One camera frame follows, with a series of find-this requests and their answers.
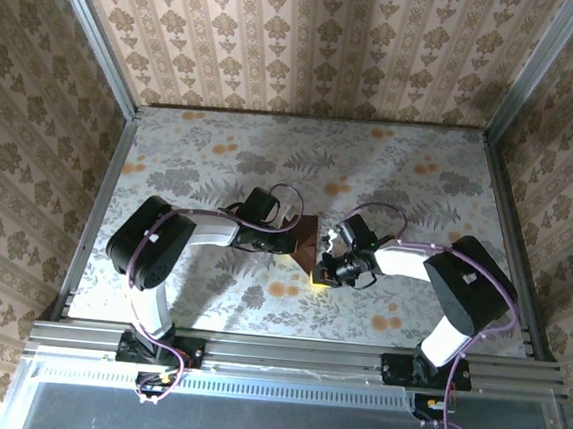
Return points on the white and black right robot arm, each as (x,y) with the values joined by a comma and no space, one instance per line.
(471,286)

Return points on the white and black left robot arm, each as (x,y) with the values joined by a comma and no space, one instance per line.
(148,242)

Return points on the aluminium frame rail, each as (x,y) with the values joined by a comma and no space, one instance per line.
(294,356)

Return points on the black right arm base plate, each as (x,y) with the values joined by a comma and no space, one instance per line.
(396,369)

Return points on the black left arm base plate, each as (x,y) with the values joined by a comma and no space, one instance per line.
(189,351)

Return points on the aluminium table side rail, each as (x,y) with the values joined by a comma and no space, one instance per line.
(96,218)
(520,235)

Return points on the aluminium corner post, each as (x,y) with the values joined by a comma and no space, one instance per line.
(98,42)
(535,70)

